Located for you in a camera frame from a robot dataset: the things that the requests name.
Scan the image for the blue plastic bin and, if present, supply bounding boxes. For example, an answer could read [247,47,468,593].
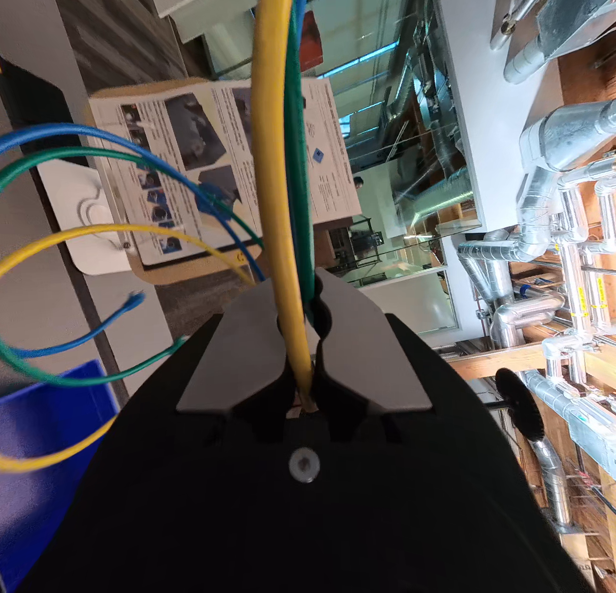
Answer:
[0,359,119,593]

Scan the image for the black disc ceiling fixture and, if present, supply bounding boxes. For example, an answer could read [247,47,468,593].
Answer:
[486,368,547,442]

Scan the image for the wooden instruction board with stand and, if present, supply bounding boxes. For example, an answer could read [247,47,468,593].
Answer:
[36,77,363,286]

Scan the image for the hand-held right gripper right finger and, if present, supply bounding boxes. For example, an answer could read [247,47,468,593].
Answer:
[315,267,434,414]

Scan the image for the green ethernet cable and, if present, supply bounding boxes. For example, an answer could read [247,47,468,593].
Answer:
[0,22,318,388]

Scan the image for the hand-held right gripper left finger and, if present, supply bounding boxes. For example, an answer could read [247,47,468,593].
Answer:
[175,282,290,415]

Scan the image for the red box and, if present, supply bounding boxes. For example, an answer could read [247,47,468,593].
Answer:
[299,10,324,70]

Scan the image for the rectangular metal duct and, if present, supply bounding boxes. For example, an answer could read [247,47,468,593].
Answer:
[536,0,616,60]

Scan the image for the silver insulated pipes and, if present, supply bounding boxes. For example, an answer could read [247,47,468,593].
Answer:
[457,99,616,536]

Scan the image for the yellow ethernet cable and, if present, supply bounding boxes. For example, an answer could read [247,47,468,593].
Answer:
[0,0,321,473]

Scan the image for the blue ethernet cable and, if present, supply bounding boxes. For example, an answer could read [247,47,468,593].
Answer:
[0,0,313,360]

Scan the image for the black textured pad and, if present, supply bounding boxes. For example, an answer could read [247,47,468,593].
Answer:
[0,56,90,167]

